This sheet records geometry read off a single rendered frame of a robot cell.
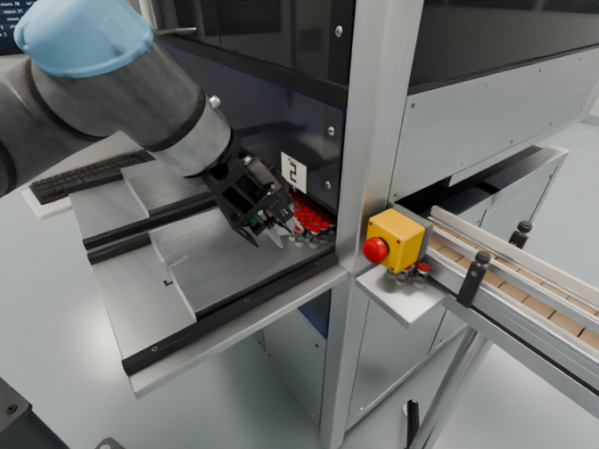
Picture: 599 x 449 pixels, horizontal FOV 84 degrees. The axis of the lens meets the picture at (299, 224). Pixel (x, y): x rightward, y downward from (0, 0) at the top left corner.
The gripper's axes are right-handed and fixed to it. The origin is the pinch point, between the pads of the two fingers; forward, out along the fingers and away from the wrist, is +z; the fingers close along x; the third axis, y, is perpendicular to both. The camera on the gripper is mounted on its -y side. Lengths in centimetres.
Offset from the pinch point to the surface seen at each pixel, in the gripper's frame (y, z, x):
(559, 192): -41, 240, 166
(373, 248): 9.0, 7.2, 7.8
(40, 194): -71, 2, -52
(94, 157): -92, 13, -40
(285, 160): -19.5, 8.0, 7.7
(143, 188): -50, 10, -25
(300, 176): -14.1, 9.0, 7.7
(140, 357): 3.1, -2.3, -27.9
